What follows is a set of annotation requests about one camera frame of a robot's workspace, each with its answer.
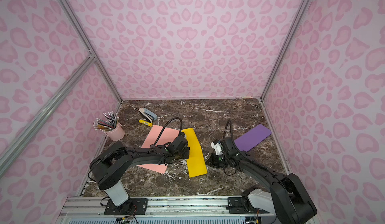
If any purple paper sheet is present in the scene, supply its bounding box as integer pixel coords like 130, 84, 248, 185
235, 124, 272, 152

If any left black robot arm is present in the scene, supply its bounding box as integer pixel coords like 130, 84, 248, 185
90, 134, 189, 207

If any aluminium mounting rail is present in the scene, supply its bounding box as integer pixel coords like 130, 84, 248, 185
57, 190, 281, 224

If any yellow highlighter marker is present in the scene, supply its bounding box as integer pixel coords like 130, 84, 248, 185
139, 119, 153, 127

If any grey blue stapler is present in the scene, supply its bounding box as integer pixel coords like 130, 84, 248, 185
139, 107, 158, 123

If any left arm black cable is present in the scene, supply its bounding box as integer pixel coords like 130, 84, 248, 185
153, 117, 183, 148

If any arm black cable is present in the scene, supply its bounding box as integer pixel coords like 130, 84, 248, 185
153, 117, 183, 148
222, 118, 238, 176

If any yellow paper sheet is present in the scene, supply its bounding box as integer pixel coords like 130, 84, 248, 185
182, 128, 208, 178

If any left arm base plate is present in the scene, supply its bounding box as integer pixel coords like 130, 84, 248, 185
104, 198, 148, 216

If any pink pencil cup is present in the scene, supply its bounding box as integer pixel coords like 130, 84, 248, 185
105, 123, 125, 141

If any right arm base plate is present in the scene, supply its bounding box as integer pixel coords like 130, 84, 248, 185
226, 186, 269, 214

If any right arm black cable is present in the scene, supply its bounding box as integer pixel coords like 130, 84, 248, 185
222, 118, 238, 176

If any bundle of pencils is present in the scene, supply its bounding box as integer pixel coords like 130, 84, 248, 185
93, 112, 119, 132

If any pink paper sheet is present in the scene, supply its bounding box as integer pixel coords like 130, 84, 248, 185
138, 125, 179, 174

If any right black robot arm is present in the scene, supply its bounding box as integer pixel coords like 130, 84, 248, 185
206, 137, 317, 224

